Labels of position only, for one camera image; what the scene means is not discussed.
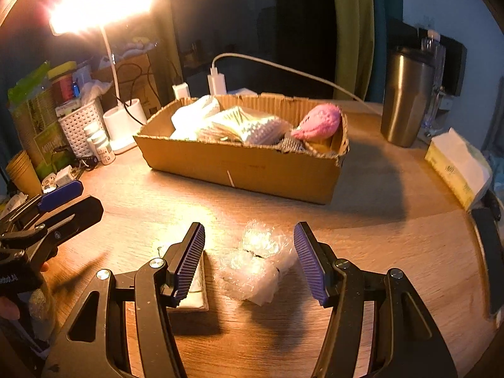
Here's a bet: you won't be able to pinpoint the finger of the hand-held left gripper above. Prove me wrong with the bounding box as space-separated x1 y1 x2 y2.
0 180 84 229
33 196 105 247

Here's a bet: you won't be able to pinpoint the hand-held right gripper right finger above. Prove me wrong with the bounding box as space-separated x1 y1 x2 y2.
293 221 459 378

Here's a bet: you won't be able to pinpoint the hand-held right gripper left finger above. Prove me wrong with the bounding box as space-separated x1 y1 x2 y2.
41 221 206 378

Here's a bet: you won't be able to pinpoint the cartoon print tissue packet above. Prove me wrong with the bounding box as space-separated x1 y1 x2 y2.
152 240 209 312

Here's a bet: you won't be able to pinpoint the clear bubble wrap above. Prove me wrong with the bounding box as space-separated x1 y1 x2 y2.
215 220 300 306

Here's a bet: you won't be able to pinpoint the brown cardboard box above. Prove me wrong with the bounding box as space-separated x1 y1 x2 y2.
133 92 350 205

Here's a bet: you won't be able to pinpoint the pink plush toy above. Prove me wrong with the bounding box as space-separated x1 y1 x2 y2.
291 103 342 141

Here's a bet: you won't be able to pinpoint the bag of cotton swabs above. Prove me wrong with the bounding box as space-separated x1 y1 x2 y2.
197 106 294 146

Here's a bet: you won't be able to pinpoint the person's left hand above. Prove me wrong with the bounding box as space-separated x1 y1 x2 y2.
0 297 20 320

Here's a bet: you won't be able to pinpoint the small white box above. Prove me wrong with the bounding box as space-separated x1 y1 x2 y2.
55 166 75 186

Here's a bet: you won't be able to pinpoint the stack of paper cups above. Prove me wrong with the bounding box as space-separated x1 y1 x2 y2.
5 150 43 197

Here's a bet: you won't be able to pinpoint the green printed box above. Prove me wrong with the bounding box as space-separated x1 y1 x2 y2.
8 63 75 178

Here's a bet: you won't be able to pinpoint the white pill bottle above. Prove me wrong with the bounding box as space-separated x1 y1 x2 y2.
83 123 104 142
90 134 117 165

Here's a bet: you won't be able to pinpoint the white woven plastic basket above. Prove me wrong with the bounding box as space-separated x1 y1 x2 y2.
58 98 106 157

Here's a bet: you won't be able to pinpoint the white desk lamp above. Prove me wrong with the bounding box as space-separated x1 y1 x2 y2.
47 0 156 155

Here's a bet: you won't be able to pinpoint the white plastic bag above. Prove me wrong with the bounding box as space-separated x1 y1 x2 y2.
79 63 119 100

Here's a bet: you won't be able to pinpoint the crumpled white tissue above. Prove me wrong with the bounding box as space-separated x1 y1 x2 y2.
170 95 221 141

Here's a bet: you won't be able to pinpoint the tall brown cardboard carton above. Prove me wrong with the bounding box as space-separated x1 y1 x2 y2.
92 53 162 115

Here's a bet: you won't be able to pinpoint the yellow tissue box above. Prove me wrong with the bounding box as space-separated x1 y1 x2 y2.
424 127 493 211

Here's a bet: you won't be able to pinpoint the clear plastic bags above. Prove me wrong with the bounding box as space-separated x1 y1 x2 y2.
118 37 158 59

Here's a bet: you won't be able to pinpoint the black chair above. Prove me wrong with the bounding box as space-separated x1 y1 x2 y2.
470 189 504 319

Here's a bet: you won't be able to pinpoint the steel tumbler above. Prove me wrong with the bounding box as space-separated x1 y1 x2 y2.
381 46 436 148

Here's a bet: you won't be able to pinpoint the green curtain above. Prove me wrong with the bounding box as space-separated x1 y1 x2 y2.
331 0 375 101

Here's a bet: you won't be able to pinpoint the clear water bottle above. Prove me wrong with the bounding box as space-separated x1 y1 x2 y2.
421 29 447 129

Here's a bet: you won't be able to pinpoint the black monitor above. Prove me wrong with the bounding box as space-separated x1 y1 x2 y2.
388 18 467 97

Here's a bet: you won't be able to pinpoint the black charging cable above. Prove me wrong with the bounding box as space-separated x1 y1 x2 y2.
118 53 158 123

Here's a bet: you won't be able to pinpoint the white charging cable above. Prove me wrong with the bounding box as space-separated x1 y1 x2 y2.
212 52 379 113

